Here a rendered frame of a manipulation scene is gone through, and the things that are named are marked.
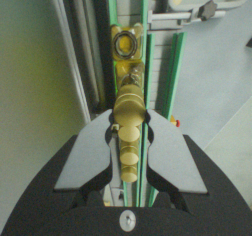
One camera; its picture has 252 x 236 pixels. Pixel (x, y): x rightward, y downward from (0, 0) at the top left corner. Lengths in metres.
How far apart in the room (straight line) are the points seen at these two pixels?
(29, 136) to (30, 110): 0.03
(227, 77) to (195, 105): 0.18
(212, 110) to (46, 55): 0.73
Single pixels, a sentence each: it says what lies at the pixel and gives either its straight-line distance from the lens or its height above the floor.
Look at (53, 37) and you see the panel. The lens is 0.27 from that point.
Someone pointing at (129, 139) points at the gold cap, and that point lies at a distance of 0.19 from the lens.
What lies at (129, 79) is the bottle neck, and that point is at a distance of 0.18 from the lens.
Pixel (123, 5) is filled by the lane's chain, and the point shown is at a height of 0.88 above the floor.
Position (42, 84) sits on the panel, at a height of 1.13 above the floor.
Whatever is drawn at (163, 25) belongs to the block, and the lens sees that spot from 0.42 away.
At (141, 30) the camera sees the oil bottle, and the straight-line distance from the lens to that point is 0.21.
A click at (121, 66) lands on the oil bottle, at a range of 0.22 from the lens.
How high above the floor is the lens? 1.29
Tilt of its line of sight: 59 degrees down
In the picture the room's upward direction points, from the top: 176 degrees counter-clockwise
